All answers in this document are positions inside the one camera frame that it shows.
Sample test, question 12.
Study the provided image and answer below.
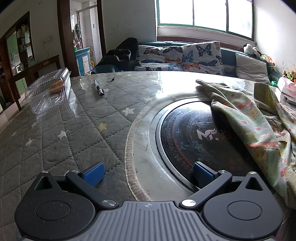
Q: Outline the panda plush toy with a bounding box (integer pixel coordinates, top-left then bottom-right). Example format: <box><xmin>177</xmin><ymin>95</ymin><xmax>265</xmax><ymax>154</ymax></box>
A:
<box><xmin>243</xmin><ymin>43</ymin><xmax>262</xmax><ymax>57</ymax></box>

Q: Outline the light blue cabinet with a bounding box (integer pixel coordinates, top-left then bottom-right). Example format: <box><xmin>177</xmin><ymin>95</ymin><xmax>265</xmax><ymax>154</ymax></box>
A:
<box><xmin>74</xmin><ymin>47</ymin><xmax>91</xmax><ymax>76</ymax></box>

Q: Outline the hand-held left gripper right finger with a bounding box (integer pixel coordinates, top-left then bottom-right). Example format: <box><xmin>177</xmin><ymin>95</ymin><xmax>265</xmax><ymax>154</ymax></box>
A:
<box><xmin>179</xmin><ymin>162</ymin><xmax>266</xmax><ymax>211</ymax></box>

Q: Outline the blue sofa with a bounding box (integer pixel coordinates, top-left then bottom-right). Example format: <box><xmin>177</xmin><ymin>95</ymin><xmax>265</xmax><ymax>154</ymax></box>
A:
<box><xmin>90</xmin><ymin>41</ymin><xmax>285</xmax><ymax>85</ymax></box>

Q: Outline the black and silver pen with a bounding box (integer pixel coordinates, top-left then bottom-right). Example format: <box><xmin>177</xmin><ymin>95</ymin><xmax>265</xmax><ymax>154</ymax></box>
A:
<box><xmin>93</xmin><ymin>79</ymin><xmax>105</xmax><ymax>96</ymax></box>

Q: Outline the dark wooden door frame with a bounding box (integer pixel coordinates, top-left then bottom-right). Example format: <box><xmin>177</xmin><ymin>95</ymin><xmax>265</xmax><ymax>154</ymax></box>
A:
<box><xmin>57</xmin><ymin>0</ymin><xmax>107</xmax><ymax>77</ymax></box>

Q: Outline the white flat device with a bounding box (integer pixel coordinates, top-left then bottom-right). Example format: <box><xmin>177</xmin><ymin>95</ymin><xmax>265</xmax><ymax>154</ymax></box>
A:
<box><xmin>281</xmin><ymin>95</ymin><xmax>296</xmax><ymax>105</ymax></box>

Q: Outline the dark wooden side table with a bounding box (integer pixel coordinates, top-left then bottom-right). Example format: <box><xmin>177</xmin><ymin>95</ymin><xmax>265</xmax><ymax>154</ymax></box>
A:
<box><xmin>7</xmin><ymin>55</ymin><xmax>60</xmax><ymax>111</ymax></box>

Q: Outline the butterfly print pillow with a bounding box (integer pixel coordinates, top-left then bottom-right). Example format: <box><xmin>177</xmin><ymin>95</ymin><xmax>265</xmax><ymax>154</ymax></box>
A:
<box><xmin>181</xmin><ymin>41</ymin><xmax>225</xmax><ymax>75</ymax></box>
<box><xmin>134</xmin><ymin>45</ymin><xmax>185</xmax><ymax>72</ymax></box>

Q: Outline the colourful plush toy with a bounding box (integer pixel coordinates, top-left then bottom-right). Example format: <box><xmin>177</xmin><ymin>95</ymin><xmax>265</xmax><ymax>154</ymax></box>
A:
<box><xmin>261</xmin><ymin>54</ymin><xmax>275</xmax><ymax>67</ymax></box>

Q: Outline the orange pastry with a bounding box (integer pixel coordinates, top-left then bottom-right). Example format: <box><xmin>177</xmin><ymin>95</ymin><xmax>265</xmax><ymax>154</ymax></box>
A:
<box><xmin>50</xmin><ymin>79</ymin><xmax>63</xmax><ymax>90</ymax></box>

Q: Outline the green framed window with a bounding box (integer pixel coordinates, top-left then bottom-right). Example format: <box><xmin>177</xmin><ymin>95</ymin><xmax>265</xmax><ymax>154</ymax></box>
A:
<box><xmin>155</xmin><ymin>0</ymin><xmax>255</xmax><ymax>40</ymax></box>

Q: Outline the grey pillow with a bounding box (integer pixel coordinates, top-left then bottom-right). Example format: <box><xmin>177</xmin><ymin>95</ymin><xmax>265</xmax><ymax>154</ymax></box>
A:
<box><xmin>235</xmin><ymin>53</ymin><xmax>271</xmax><ymax>85</ymax></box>

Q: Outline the hanging jacket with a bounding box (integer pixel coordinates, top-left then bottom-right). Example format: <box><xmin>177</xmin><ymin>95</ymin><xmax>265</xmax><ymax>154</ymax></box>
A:
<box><xmin>73</xmin><ymin>23</ymin><xmax>82</xmax><ymax>45</ymax></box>

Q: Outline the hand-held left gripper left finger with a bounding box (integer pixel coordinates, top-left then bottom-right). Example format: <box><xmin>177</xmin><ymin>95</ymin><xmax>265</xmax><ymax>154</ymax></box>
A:
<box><xmin>34</xmin><ymin>162</ymin><xmax>118</xmax><ymax>211</ymax></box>

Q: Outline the small plush doll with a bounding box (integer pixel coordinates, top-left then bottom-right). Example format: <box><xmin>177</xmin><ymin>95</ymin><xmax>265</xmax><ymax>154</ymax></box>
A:
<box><xmin>282</xmin><ymin>70</ymin><xmax>296</xmax><ymax>82</ymax></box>

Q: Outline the black round induction cooktop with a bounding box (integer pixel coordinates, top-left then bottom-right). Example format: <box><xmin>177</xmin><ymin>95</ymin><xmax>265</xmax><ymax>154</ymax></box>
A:
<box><xmin>156</xmin><ymin>97</ymin><xmax>255</xmax><ymax>193</ymax></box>

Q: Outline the pink tissue pack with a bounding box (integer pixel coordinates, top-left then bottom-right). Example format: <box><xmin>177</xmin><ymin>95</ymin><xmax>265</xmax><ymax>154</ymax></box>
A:
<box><xmin>277</xmin><ymin>76</ymin><xmax>296</xmax><ymax>98</ymax></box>

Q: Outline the dark wooden shelf cabinet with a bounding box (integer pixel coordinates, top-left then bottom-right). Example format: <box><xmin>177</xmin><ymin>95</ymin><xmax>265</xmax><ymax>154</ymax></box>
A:
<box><xmin>0</xmin><ymin>10</ymin><xmax>35</xmax><ymax>112</ymax></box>

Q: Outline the black bag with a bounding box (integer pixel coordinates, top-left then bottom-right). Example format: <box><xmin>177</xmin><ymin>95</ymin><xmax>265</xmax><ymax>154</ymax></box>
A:
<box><xmin>96</xmin><ymin>37</ymin><xmax>139</xmax><ymax>72</ymax></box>

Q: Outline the pastel patterned pajama top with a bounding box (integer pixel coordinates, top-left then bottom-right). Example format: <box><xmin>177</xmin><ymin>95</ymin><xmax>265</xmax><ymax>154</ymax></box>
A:
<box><xmin>195</xmin><ymin>79</ymin><xmax>296</xmax><ymax>210</ymax></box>

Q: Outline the clear plastic food container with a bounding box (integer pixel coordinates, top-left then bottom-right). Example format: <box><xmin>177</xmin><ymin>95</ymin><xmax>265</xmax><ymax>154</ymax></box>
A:
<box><xmin>25</xmin><ymin>68</ymin><xmax>72</xmax><ymax>114</ymax></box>

